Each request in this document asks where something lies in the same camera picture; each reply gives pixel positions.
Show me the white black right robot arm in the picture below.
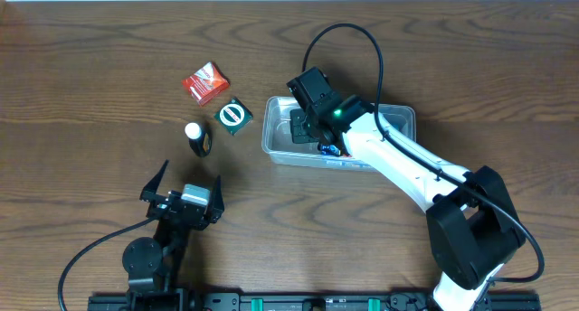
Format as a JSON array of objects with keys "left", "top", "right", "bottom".
[{"left": 287, "top": 68, "right": 530, "bottom": 310}]

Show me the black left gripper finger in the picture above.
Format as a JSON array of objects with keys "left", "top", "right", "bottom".
[
  {"left": 139, "top": 160, "right": 169, "bottom": 203},
  {"left": 207, "top": 176, "right": 225, "bottom": 223}
]

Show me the dark bottle white cap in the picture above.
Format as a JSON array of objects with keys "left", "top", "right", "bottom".
[{"left": 185, "top": 122, "right": 212, "bottom": 157}]

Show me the clear plastic container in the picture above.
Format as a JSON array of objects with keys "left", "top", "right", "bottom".
[{"left": 261, "top": 96, "right": 416, "bottom": 172}]

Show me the green Zam-Buk box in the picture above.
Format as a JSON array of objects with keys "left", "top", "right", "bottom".
[{"left": 214, "top": 97, "right": 253, "bottom": 136}]

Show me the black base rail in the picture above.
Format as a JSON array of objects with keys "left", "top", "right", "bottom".
[{"left": 88, "top": 291, "right": 542, "bottom": 311}]

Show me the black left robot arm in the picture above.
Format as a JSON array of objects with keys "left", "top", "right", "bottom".
[{"left": 122, "top": 163, "right": 224, "bottom": 311}]

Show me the blue Kool Fever box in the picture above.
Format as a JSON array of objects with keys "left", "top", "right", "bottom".
[{"left": 318, "top": 142, "right": 352, "bottom": 158}]

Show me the red medicine box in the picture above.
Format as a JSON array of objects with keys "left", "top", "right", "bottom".
[{"left": 181, "top": 61, "right": 230, "bottom": 107}]

